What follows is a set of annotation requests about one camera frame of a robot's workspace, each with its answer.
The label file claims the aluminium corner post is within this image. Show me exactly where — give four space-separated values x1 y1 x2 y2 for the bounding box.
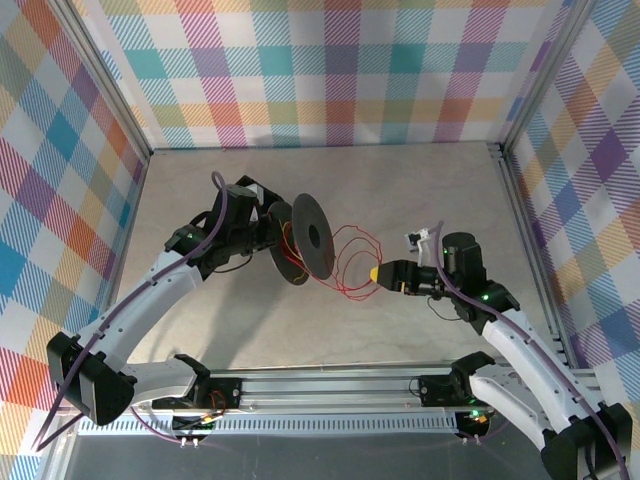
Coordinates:
497 0 599 159
49 0 154 161

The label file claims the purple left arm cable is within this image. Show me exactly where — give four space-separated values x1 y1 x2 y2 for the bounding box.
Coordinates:
32 171 234 451

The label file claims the aluminium frame rail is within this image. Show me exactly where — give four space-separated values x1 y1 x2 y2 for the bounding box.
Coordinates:
54 367 609 416

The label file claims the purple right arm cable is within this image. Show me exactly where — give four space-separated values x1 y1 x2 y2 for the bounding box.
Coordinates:
434 220 629 480

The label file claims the white slotted cable duct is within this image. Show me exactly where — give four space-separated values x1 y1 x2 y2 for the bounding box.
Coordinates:
77 413 460 436

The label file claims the thin yellow cable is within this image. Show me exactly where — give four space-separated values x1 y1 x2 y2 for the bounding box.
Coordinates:
282 222 307 284

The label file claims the thin red cable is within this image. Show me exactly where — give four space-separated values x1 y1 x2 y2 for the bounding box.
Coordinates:
279 219 387 304

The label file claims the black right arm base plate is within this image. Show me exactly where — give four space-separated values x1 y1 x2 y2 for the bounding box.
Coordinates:
418 372 476 407

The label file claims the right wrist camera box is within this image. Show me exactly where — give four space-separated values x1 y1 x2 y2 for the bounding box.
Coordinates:
405 227 434 269

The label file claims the black cable spool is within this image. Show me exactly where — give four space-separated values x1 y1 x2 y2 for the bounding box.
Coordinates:
268 193 335 286

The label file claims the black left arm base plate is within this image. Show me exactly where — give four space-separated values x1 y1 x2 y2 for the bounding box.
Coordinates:
197 377 242 411

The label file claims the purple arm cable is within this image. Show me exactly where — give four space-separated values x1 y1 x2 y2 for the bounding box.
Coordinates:
32 171 234 451
434 220 629 480

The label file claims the aluminium side rail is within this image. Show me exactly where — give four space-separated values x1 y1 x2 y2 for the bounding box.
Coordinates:
492 142 576 369

